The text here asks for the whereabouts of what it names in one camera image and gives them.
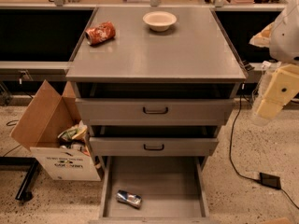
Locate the black table leg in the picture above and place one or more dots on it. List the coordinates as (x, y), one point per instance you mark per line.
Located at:
(31, 168)

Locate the cardboard box with trash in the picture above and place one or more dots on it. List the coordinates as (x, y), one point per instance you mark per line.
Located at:
(48, 115)

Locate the grey top drawer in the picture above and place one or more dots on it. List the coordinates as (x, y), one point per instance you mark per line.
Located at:
(181, 112)

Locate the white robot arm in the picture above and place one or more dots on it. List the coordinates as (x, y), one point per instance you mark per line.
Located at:
(283, 47)

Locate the grey drawer cabinet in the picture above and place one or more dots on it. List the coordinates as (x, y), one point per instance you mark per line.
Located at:
(193, 59)

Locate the crushed blue silver redbull can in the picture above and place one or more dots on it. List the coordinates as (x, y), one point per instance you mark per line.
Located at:
(129, 198)

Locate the crushed orange soda can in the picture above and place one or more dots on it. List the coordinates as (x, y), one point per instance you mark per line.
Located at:
(100, 33)

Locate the grey drawer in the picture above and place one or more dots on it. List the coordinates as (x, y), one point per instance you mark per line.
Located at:
(171, 189)
(181, 112)
(153, 146)

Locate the white paper bowl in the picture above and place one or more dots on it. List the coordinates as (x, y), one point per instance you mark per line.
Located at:
(159, 21)

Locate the black power adapter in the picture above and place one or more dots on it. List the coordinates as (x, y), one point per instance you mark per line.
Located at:
(270, 181)

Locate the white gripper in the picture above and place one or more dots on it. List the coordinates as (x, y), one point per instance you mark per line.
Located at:
(286, 37)

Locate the grey bottom drawer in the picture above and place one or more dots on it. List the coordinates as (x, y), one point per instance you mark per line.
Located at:
(171, 189)

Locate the grey middle drawer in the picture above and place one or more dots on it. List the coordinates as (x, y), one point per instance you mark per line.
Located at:
(153, 146)

